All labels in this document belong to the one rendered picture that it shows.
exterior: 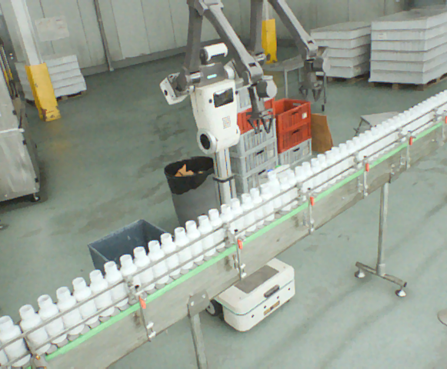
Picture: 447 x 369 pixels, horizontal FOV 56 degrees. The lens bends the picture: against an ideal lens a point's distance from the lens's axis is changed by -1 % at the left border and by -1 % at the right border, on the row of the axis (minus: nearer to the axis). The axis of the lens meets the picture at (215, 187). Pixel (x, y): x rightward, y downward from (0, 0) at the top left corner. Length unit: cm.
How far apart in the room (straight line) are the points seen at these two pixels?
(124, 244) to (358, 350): 147
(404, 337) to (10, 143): 416
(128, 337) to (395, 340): 169
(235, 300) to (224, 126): 105
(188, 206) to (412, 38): 551
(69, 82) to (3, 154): 621
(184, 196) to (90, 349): 216
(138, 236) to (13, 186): 316
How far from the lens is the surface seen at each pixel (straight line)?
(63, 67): 1106
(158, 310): 163
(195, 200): 351
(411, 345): 279
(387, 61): 824
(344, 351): 270
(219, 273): 176
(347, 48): 875
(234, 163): 428
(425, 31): 793
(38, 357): 139
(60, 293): 147
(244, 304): 263
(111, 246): 217
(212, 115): 233
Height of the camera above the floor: 196
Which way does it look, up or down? 25 degrees down
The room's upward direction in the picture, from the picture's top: 8 degrees counter-clockwise
